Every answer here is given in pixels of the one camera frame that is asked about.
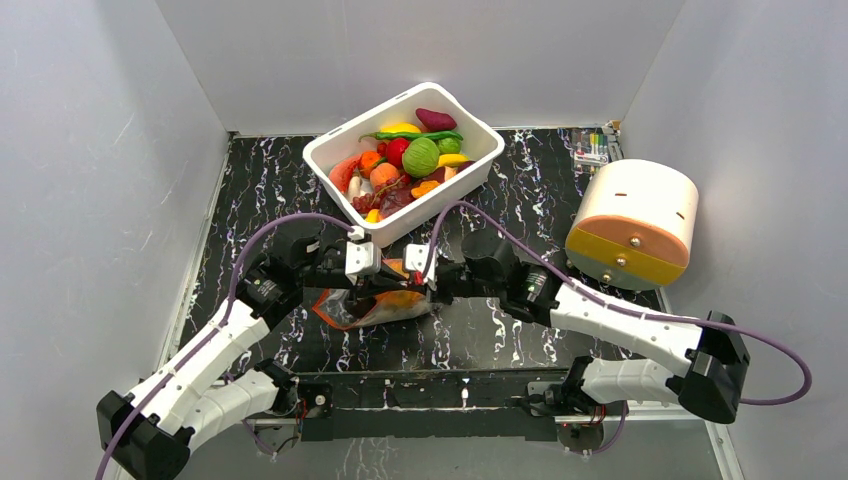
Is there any clear zip top bag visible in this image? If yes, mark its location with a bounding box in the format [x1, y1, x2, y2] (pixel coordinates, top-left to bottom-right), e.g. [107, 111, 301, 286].
[303, 257, 435, 331]

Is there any orange toy pineapple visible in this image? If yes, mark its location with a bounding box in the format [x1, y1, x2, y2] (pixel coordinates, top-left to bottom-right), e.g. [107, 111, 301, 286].
[376, 290, 430, 321]

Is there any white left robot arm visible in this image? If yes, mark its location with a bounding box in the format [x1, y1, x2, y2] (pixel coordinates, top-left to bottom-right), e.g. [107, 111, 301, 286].
[95, 213, 435, 479]

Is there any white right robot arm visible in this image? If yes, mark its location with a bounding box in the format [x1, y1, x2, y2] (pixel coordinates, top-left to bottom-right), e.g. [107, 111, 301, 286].
[403, 230, 750, 424]

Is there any white plastic food bin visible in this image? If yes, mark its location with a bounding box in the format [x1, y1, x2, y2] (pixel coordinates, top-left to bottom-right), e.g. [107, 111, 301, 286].
[303, 82, 505, 247]

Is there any red toy grape bunch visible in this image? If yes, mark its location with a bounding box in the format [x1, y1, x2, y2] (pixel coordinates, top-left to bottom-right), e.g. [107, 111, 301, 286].
[351, 178, 407, 214]

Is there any dark red toy meat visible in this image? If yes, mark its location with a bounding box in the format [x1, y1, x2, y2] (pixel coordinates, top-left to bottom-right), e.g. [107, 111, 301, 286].
[379, 186, 416, 220]

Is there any yellow orange toy piece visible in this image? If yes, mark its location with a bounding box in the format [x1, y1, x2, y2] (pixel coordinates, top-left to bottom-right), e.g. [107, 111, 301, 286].
[410, 180, 441, 199]

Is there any peach toy fruit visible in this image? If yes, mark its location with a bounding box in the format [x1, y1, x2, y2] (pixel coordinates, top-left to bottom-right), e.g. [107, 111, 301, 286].
[369, 162, 401, 191]

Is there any red toy slice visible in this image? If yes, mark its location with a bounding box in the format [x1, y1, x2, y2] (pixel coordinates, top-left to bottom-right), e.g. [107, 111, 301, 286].
[328, 155, 361, 194]

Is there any yellow toy banana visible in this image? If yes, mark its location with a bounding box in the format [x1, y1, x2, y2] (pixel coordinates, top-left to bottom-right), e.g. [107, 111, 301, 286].
[438, 153, 471, 168]

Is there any orange toy carrot piece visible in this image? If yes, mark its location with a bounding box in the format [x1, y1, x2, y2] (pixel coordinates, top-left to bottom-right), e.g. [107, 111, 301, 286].
[358, 151, 384, 179]

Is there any green toy cabbage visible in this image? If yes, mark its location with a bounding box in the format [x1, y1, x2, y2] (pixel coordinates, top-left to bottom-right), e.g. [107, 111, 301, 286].
[403, 139, 440, 178]

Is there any red toy tomato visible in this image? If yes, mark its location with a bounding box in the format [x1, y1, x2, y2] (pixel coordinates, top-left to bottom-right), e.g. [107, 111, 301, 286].
[385, 138, 410, 169]

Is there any green toy chili pepper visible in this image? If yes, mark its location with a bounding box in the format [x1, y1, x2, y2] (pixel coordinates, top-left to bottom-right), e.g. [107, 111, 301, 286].
[358, 131, 464, 142]

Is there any yellow toy lemon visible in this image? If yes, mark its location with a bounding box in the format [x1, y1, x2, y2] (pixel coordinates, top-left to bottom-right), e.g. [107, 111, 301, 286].
[380, 122, 422, 133]

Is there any purple toy sweet potato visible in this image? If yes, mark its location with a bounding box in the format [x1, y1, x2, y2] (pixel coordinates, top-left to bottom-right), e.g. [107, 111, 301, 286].
[415, 108, 457, 132]

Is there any white cylindrical drum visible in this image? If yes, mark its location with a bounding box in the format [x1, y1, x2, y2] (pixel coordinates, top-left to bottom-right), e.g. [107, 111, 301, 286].
[565, 159, 699, 291]

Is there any box of markers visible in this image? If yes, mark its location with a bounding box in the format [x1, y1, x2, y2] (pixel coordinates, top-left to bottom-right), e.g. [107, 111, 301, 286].
[570, 124, 624, 172]

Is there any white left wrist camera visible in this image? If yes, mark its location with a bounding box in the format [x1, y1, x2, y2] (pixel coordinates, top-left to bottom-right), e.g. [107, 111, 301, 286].
[345, 226, 382, 285]

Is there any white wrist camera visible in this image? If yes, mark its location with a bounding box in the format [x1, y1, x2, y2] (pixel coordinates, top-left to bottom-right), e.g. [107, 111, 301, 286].
[345, 226, 382, 285]
[402, 244, 437, 291]

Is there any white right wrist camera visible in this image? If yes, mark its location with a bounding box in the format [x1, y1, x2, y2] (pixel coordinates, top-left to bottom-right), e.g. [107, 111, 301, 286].
[402, 244, 437, 291]

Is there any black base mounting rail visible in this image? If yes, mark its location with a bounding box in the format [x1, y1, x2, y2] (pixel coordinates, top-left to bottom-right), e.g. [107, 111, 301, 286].
[129, 362, 727, 444]

